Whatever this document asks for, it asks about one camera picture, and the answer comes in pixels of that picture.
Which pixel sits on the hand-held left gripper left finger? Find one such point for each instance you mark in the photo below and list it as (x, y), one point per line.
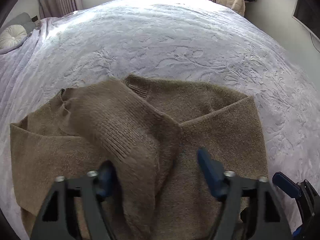
(106, 180)

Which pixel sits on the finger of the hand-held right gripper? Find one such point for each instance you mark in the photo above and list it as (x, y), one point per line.
(285, 183)
(298, 231)

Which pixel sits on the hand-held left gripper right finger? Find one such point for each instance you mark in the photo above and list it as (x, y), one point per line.
(210, 170)

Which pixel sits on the brown knit sweater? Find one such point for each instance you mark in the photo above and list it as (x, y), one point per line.
(212, 120)

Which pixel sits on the lavender embossed blanket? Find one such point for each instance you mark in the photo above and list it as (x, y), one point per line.
(160, 42)

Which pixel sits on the round white cushion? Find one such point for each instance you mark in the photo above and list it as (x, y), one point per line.
(12, 36)

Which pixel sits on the grey padded headboard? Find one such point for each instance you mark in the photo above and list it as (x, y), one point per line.
(23, 20)

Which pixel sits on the black wall television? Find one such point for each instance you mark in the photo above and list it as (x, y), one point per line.
(307, 12)

